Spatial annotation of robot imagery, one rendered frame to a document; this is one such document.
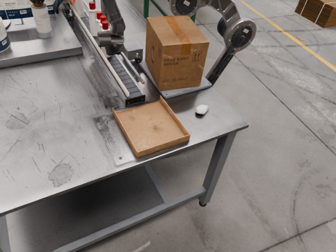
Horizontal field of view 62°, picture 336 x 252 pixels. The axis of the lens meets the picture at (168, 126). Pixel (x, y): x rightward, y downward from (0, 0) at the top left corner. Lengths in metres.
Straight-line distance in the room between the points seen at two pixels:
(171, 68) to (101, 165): 0.59
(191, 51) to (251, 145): 1.35
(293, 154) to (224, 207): 0.87
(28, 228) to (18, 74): 0.85
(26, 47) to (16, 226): 1.01
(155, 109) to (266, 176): 1.27
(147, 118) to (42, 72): 0.67
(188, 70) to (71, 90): 0.62
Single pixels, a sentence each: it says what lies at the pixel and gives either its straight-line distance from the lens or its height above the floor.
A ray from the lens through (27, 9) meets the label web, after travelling 2.08.
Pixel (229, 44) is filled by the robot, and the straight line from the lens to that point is 2.08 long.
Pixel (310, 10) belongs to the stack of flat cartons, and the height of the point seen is 0.13.
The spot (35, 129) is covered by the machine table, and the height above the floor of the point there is 0.83.
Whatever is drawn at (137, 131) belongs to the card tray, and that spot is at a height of 0.83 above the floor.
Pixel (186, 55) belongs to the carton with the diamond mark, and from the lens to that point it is 1.41.
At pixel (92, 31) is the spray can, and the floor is 0.92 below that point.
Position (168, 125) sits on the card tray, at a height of 0.83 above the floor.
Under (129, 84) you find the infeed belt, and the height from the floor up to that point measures 0.88.
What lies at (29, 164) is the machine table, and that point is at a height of 0.83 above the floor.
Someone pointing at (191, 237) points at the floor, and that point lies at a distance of 1.95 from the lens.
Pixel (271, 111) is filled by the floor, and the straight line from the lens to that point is 2.98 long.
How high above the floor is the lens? 1.77
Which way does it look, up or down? 45 degrees down
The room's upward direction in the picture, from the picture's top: 8 degrees clockwise
